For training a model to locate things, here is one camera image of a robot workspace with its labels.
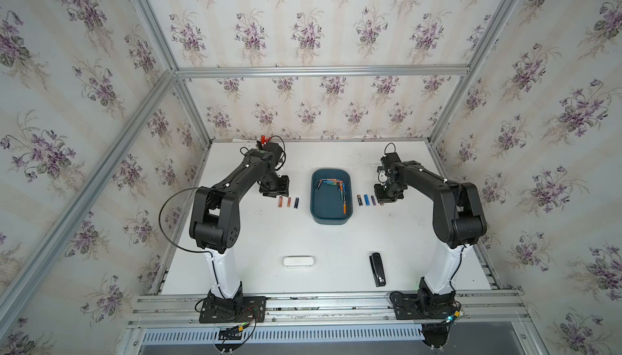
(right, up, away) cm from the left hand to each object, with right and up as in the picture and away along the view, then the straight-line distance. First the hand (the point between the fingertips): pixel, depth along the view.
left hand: (284, 194), depth 92 cm
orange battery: (-3, -4, +7) cm, 8 cm away
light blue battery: (+33, -3, +7) cm, 34 cm away
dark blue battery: (+4, -4, +7) cm, 9 cm away
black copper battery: (+30, -3, +7) cm, 31 cm away
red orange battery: (+1, -4, +7) cm, 8 cm away
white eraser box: (+6, -21, -12) cm, 25 cm away
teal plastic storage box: (+18, -2, +8) cm, 20 cm away
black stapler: (+32, -23, -13) cm, 42 cm away
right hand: (+40, -3, +5) cm, 40 cm away
